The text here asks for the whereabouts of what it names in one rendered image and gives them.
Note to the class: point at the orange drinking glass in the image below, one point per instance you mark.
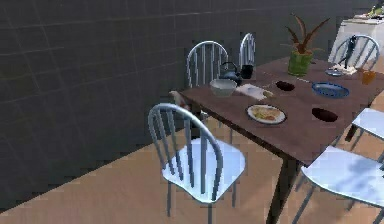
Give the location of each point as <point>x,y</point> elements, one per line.
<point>368,77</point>

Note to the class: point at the white cabinet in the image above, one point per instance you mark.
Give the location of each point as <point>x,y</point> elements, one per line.
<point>363,28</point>

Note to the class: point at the white cloth napkin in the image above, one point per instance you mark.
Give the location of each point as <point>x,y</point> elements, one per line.
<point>253,90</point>

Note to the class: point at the blue plate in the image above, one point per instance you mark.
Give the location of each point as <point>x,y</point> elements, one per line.
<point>330,89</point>

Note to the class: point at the pale blue spindle-back chair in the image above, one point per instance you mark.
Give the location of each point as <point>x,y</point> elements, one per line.
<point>371,121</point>
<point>206,63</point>
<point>346,175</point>
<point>203,166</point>
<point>363,53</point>
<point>247,50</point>

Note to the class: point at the dark blue kettle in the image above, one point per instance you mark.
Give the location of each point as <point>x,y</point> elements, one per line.
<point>232,76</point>

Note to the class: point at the white bowl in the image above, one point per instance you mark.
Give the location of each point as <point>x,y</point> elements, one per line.
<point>222,87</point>

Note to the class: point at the brown wooden dining table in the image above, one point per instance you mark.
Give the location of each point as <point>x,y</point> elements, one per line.
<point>300,133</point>

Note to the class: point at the black statuette on white base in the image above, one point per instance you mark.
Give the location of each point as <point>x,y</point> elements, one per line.
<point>348,55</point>

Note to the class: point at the pale rounded object with red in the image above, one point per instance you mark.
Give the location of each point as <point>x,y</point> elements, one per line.
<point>178,99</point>

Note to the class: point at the small grey plate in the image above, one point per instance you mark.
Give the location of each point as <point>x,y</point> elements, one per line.
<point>334,72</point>

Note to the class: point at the white plate with food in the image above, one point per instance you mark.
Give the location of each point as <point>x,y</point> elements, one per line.
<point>266,114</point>

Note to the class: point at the dark brown oval dish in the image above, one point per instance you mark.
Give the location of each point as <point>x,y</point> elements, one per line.
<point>285,86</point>
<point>324,114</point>

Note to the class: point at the house plant in green pot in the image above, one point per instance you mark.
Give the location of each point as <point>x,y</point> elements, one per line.
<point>300,61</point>

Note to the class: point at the black mug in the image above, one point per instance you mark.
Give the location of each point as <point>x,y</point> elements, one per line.
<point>247,71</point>

